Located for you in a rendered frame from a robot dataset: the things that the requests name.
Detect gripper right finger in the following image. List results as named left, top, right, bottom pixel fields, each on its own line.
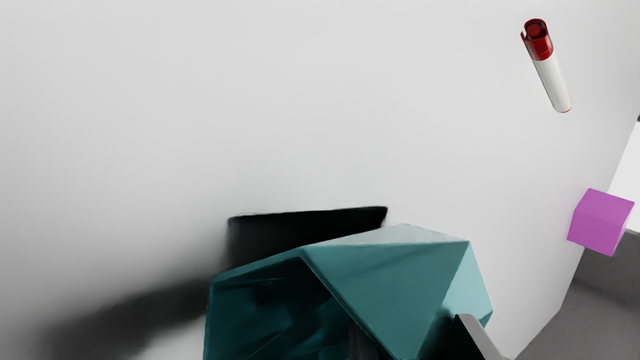
left=454, top=313, right=507, bottom=360

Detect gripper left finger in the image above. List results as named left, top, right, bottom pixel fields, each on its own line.
left=348, top=322, right=382, bottom=360

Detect teal faceted mug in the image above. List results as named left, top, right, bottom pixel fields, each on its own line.
left=203, top=223, right=494, bottom=360

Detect magenta cube block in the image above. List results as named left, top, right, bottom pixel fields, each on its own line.
left=567, top=188, right=636, bottom=258

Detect red and white marker pen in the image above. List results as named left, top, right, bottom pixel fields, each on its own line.
left=520, top=18, right=572, bottom=114

